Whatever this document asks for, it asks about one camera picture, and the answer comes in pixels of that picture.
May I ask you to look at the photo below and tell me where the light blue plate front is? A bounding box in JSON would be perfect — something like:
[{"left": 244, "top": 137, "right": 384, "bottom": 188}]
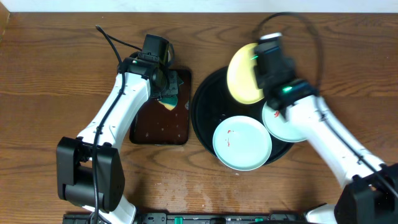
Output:
[{"left": 213, "top": 116, "right": 272, "bottom": 171}]

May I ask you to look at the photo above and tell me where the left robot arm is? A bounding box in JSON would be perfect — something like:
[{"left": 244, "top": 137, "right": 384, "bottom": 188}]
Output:
[{"left": 56, "top": 52, "right": 179, "bottom": 223}]

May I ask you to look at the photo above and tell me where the green yellow sponge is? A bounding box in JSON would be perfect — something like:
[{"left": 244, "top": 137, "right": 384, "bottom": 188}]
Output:
[{"left": 159, "top": 95, "right": 178, "bottom": 111}]

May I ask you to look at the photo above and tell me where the black rectangular tray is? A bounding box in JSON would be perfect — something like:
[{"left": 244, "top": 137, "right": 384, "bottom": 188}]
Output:
[{"left": 129, "top": 69, "right": 192, "bottom": 145}]

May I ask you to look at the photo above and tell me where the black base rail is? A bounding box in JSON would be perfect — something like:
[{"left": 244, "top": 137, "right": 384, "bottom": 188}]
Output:
[{"left": 62, "top": 212, "right": 307, "bottom": 224}]

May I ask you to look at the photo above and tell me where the black round tray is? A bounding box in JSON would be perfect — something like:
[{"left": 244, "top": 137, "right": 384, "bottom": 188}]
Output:
[{"left": 190, "top": 65, "right": 295, "bottom": 166}]

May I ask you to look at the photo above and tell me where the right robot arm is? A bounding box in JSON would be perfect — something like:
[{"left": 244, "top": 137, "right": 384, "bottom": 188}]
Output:
[{"left": 254, "top": 39, "right": 397, "bottom": 223}]

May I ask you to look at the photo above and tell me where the yellow plate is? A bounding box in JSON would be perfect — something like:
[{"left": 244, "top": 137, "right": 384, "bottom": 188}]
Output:
[{"left": 227, "top": 43, "right": 264, "bottom": 105}]

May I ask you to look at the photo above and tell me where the pale green plate right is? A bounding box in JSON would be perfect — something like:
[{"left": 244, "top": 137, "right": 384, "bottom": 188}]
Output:
[{"left": 262, "top": 103, "right": 307, "bottom": 142}]

